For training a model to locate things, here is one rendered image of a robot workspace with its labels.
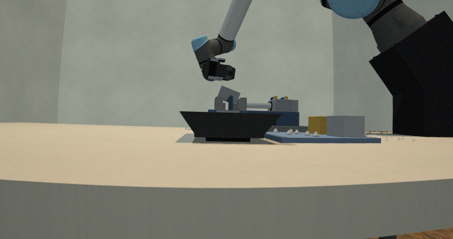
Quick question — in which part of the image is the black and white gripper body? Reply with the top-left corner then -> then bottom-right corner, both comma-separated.
201,57 -> 236,81

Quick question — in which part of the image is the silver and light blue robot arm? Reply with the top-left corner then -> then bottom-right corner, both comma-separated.
191,0 -> 427,69

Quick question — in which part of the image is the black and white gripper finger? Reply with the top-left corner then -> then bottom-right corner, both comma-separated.
208,76 -> 223,81
211,57 -> 226,63

